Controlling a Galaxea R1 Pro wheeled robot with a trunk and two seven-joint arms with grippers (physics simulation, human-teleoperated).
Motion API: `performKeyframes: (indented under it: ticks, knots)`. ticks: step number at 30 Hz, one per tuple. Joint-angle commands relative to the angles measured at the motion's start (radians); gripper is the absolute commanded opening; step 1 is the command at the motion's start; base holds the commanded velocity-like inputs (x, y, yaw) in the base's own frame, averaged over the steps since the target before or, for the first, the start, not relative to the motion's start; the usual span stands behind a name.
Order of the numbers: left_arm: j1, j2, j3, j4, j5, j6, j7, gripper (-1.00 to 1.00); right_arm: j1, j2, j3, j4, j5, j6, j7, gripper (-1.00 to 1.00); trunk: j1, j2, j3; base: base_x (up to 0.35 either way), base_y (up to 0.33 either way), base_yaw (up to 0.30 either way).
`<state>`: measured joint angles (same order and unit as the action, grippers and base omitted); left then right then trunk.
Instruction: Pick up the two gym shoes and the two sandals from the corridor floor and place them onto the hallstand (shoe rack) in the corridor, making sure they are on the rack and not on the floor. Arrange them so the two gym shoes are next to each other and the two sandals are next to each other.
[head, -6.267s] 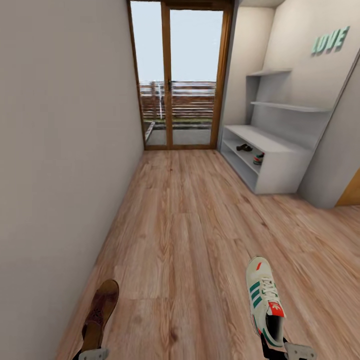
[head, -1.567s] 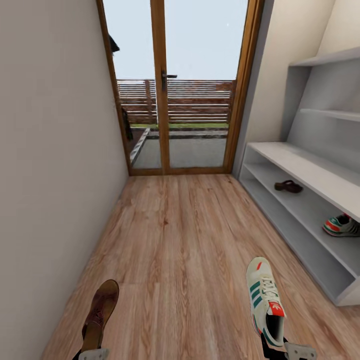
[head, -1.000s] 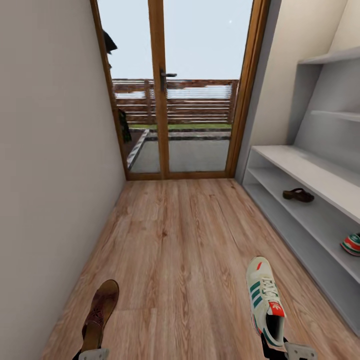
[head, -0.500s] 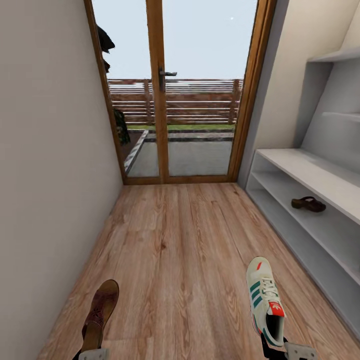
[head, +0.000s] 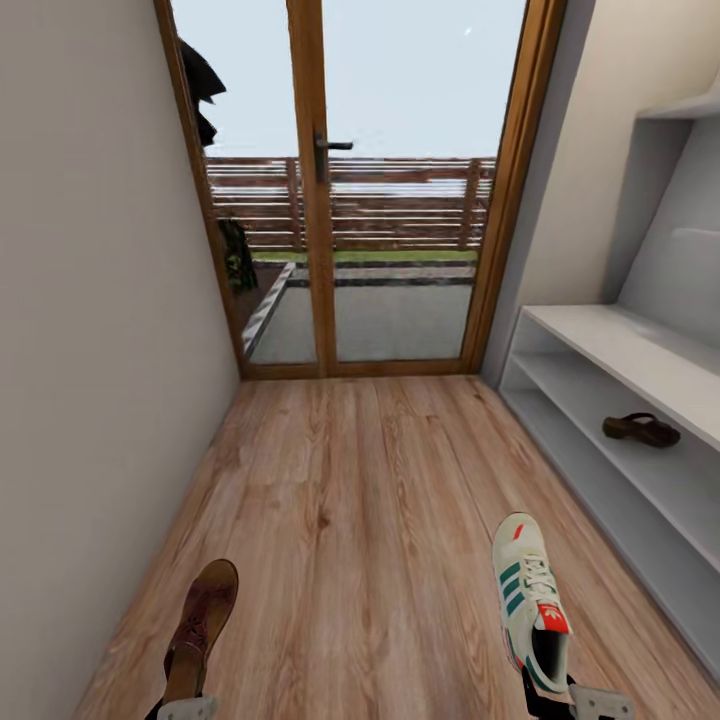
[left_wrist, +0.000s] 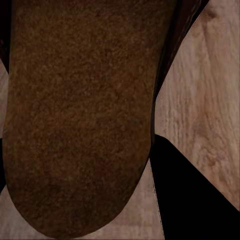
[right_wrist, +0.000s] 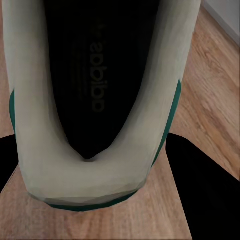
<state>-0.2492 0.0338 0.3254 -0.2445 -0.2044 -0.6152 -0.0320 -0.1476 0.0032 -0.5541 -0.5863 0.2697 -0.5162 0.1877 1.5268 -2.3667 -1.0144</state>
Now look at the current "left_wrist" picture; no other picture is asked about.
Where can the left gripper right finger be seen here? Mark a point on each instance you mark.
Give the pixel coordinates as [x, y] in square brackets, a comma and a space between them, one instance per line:
[191, 207]

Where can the sandal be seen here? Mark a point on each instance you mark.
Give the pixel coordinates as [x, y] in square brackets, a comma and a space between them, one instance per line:
[83, 78]

